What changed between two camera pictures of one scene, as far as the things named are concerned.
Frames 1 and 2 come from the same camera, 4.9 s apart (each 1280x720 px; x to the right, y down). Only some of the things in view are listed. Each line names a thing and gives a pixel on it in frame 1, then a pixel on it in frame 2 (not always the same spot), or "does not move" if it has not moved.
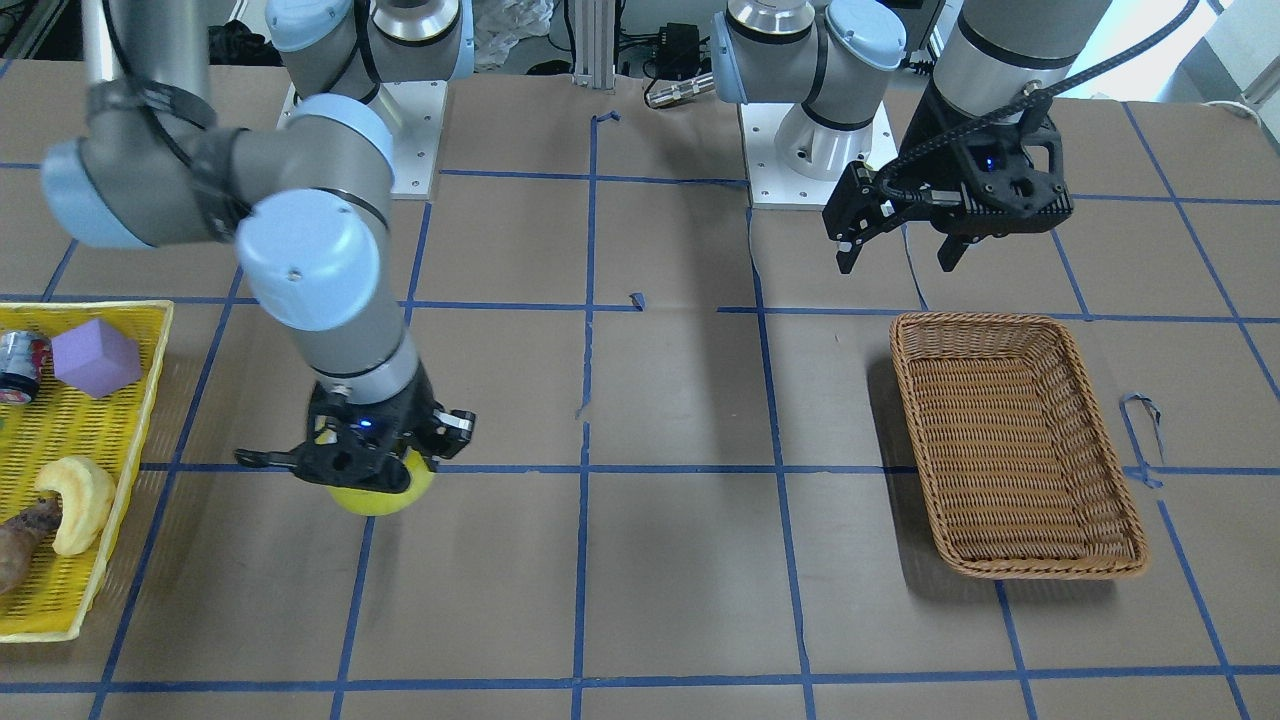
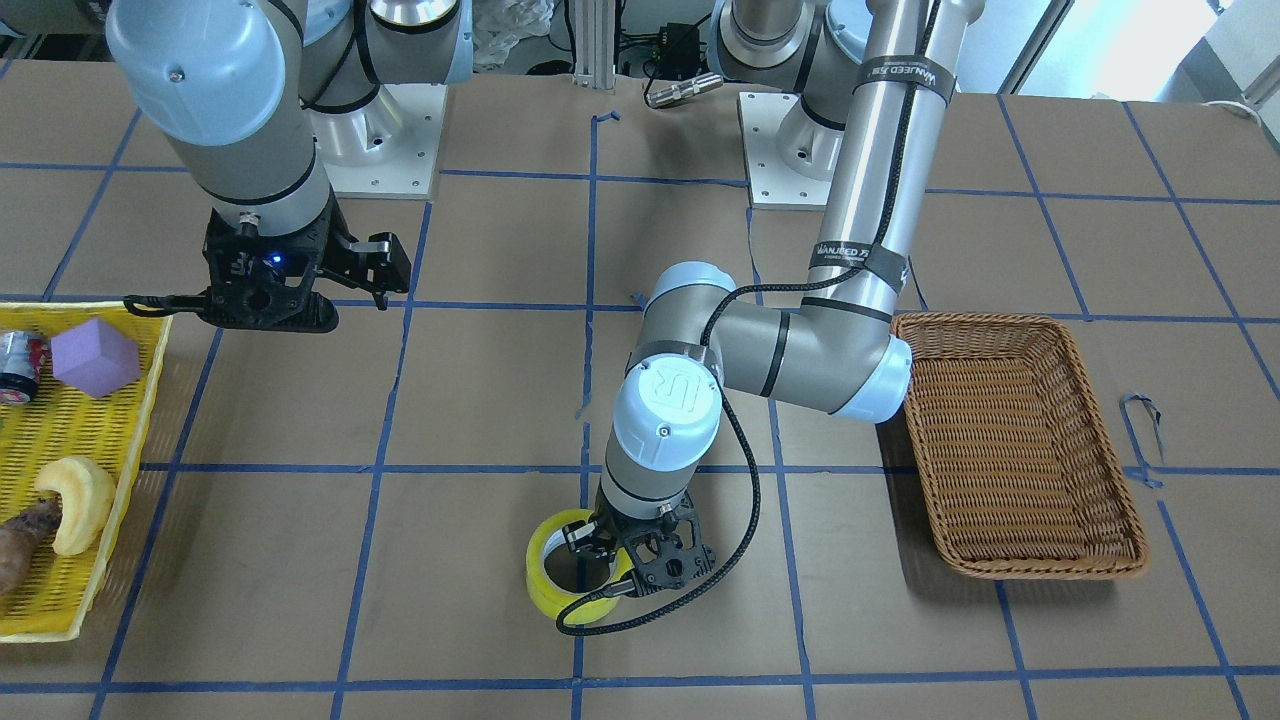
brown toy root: x=19 y=534 does not move
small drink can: x=26 y=358 does not move
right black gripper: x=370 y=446 to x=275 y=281
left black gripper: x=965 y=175 to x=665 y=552
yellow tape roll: x=373 y=503 to x=551 y=599
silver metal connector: x=683 y=90 does not move
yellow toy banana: x=88 y=495 does not move
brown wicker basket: x=1023 y=474 does not move
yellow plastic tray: x=57 y=599 does not move
